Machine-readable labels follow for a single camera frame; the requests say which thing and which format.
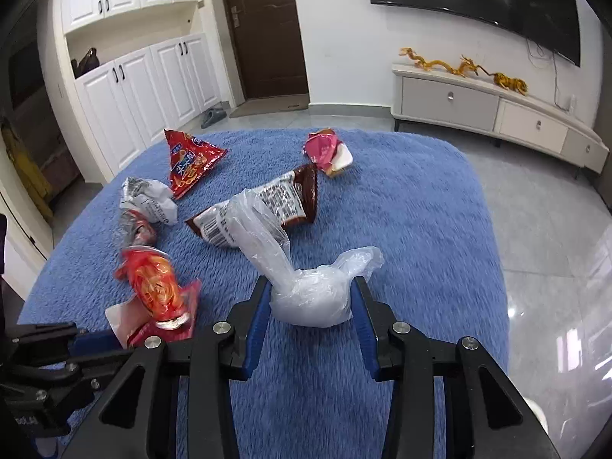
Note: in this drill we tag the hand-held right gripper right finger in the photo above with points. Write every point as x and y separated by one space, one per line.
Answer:
366 339

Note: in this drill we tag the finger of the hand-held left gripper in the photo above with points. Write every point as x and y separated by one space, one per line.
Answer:
81 368
95 340

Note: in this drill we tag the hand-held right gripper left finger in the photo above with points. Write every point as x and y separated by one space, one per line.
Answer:
253 334

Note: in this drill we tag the clear plastic bag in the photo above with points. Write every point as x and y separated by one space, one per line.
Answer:
311 296

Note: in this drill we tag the red orange noodle packet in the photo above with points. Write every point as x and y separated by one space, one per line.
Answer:
153 287

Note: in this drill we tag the red and silver wrapper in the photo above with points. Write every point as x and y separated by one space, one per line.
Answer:
136 234

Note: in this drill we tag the brown snack wrapper white label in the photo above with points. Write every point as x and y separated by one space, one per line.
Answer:
287 196

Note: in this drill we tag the red triangular snack packet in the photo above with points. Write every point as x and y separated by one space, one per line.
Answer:
191 162

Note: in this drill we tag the pink snack wrapper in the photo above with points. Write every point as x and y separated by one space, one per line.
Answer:
322 148

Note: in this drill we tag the blue fluffy blanket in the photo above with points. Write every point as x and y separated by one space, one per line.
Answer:
382 210

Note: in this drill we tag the yellow cloth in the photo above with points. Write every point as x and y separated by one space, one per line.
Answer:
26 172

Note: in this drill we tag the grey slipper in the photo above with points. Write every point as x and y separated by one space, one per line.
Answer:
213 115

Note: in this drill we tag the grey doormat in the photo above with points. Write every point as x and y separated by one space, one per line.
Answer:
267 107

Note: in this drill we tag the white grey television stand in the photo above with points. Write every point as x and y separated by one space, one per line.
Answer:
449 100

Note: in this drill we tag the dark handbag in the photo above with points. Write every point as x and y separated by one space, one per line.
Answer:
87 63

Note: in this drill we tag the golden dragon figurine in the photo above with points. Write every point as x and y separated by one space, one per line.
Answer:
425 63
466 67

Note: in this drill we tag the golden tiger figurine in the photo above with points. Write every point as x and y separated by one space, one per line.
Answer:
509 83

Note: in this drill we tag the brown door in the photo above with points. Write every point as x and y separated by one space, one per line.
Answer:
267 33

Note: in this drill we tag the white wall cabinet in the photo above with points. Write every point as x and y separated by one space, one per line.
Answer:
138 81

